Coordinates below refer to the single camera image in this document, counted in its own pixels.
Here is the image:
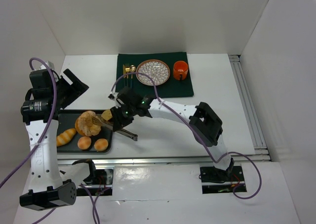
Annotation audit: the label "dark green cloth placemat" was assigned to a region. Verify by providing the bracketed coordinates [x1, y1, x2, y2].
[117, 52, 194, 98]

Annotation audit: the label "herb bread slice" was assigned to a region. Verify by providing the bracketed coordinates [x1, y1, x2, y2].
[101, 109, 113, 121]

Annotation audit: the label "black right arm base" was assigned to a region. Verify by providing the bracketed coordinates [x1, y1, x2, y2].
[199, 165, 247, 194]

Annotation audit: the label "metal kitchen tongs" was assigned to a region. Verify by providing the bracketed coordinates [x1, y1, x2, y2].
[92, 116, 138, 141]

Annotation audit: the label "gold spoon green handle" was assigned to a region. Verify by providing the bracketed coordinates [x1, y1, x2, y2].
[130, 65, 136, 88]

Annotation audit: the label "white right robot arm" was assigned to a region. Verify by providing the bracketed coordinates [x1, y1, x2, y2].
[108, 87, 234, 178]

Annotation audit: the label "aluminium side rail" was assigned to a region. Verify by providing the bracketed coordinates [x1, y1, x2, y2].
[228, 55, 271, 162]

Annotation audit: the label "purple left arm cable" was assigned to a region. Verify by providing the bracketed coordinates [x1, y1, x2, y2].
[0, 57, 112, 224]

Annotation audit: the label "orange ceramic mug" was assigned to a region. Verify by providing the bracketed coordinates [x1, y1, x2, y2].
[173, 61, 189, 81]

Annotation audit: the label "aluminium table edge rail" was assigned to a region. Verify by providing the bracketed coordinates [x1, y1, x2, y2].
[58, 154, 271, 165]

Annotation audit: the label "small round bread roll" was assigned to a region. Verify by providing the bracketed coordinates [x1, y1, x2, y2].
[77, 136, 91, 150]

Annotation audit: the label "black baking tray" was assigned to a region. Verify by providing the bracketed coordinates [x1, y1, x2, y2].
[56, 110, 114, 155]

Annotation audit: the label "large sugar-topped brioche bun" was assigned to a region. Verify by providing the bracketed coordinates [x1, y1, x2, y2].
[75, 111, 101, 137]

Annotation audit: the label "floral patterned ceramic plate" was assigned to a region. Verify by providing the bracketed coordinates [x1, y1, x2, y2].
[136, 59, 170, 86]

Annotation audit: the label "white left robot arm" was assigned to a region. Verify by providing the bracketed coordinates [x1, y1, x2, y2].
[19, 69, 96, 211]

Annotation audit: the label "striped oblong bread loaf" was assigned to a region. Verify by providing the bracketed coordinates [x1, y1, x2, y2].
[56, 128, 77, 147]

